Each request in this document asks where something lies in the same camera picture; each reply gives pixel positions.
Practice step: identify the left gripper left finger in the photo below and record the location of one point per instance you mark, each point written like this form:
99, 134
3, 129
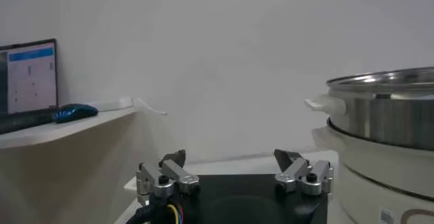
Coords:
176, 174

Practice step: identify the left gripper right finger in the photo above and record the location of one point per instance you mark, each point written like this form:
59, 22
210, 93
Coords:
298, 174

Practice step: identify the stainless steel steamer basket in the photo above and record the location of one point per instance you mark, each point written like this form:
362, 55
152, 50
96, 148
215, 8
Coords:
383, 120

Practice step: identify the cream electric cooker base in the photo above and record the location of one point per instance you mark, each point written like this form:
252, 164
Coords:
373, 178

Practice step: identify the blue computer mouse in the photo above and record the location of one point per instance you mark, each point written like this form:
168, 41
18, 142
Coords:
74, 112

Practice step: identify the white side table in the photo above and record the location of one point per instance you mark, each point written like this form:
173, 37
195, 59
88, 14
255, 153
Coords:
51, 132

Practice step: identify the black laptop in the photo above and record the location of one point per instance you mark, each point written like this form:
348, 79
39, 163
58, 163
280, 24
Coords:
30, 83

